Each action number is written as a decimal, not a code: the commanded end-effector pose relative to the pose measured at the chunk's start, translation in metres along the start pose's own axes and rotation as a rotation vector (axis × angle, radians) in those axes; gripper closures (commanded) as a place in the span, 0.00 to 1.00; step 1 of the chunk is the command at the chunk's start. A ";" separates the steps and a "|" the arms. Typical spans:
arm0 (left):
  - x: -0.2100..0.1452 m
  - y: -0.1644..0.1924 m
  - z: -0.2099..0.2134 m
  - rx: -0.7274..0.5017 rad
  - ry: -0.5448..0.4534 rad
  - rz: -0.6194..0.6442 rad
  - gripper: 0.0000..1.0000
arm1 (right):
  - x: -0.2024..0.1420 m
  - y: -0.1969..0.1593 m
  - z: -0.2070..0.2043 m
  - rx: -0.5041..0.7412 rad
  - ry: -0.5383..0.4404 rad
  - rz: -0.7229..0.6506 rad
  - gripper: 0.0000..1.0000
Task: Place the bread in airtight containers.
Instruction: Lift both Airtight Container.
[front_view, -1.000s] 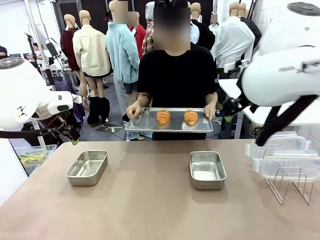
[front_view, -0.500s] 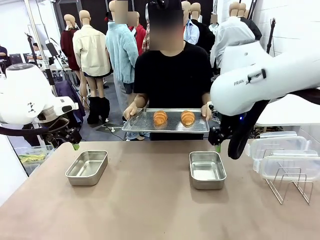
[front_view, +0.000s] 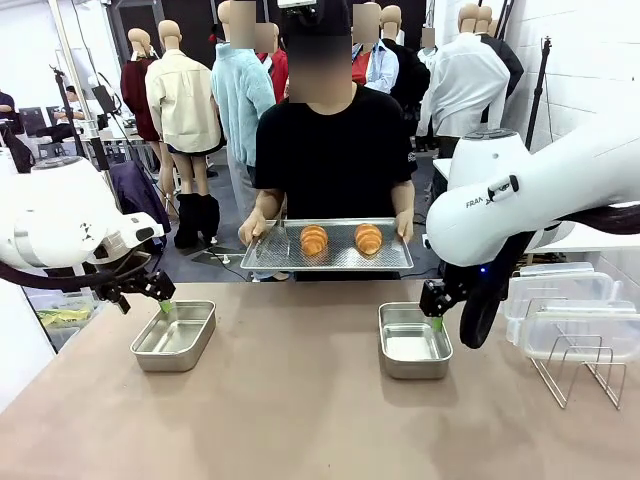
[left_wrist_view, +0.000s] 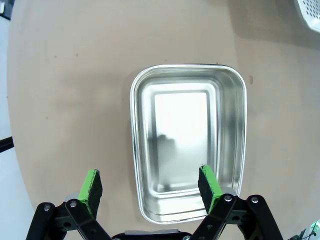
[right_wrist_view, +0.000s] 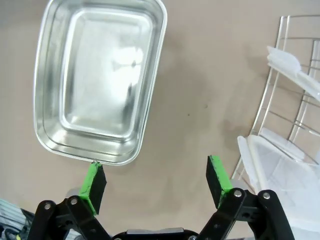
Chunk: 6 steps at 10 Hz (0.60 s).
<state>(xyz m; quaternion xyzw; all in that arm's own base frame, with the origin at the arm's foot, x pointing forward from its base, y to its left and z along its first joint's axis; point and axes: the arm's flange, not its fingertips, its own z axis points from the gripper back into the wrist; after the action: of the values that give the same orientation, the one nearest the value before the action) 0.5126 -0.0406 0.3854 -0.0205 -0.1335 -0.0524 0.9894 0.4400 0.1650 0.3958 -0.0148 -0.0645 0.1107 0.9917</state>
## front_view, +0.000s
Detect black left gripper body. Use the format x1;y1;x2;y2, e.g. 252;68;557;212
132;270;176;303

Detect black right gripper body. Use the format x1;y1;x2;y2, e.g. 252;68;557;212
418;279;459;318

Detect rectangular steel container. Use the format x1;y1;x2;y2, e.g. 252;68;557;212
377;301;454;380
130;299;217;373

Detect golden croissant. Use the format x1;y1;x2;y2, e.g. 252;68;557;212
299;224;330;257
354;223;384;256

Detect perforated metal baking tray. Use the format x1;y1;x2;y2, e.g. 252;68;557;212
239;217;415;272

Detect person's left forearm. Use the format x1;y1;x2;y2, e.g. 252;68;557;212
391;180;416;216

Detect person's right forearm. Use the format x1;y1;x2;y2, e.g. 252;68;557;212
253;188;286;221

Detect person's left hand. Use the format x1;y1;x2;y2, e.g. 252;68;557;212
394;209;415;244

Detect person's right hand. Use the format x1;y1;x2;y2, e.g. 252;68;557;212
238;208;274;245

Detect black tall boots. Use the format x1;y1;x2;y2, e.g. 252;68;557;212
173;192;221;250

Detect clear bin with yellow items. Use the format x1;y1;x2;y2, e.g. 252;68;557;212
27;292;109;351

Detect chair draped with dark clothes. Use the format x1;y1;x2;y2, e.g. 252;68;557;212
107;159;172;234

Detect person in black t-shirt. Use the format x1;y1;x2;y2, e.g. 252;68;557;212
253;82;419;281

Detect mannequin in cream jacket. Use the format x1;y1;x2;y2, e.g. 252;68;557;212
144;19;224;201

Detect mannequin in maroon clothes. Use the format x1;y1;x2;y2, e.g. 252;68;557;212
119;27;166;201

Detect mannequin in blue fleece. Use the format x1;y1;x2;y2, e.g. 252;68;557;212
210;0;279;226

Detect mannequin in white shirt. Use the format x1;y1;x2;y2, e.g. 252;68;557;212
417;2;511;156

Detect mannequin in black jacket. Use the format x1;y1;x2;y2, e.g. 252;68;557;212
379;4;432;126

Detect silver slanted pole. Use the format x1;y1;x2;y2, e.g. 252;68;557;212
49;0;126;211

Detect black tripod stand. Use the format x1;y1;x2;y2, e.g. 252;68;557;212
523;35;554;151

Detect mannequin in blue shirt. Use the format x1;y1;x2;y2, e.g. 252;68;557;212
351;2;400;96

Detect mannequin in black blazer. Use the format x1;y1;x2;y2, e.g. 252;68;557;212
474;4;525;124

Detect mannequin in red top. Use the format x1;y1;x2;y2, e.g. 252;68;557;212
254;22;291;104

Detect black baseball cap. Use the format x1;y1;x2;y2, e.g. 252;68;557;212
287;0;351;39

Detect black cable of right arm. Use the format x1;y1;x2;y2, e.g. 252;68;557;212
458;203;640;350

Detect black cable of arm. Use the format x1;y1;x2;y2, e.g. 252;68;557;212
458;203;640;350
0;259;124;297

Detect black mannequin base plate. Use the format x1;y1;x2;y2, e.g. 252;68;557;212
192;247;249;267

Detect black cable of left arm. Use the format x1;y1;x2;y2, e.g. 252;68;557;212
0;259;124;297

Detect metal wire rack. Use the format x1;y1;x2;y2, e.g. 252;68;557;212
524;297;629;411

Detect black camera stand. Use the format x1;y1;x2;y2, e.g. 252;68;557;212
48;64;89;159

